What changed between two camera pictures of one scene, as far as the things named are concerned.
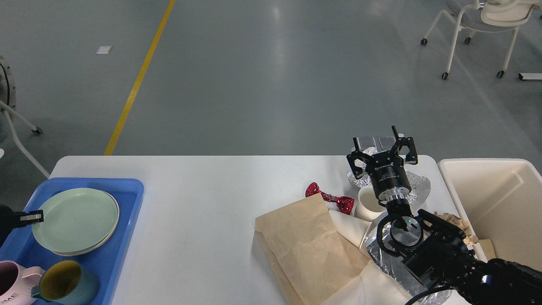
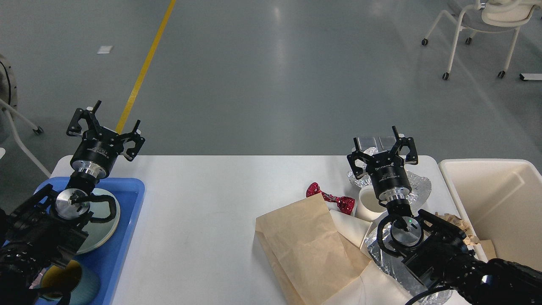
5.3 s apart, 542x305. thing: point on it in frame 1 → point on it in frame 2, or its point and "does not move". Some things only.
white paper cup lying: (354, 230) does not move
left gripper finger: (24, 218) → (96, 154)
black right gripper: (386, 170) does not move
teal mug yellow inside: (67, 282) does not move
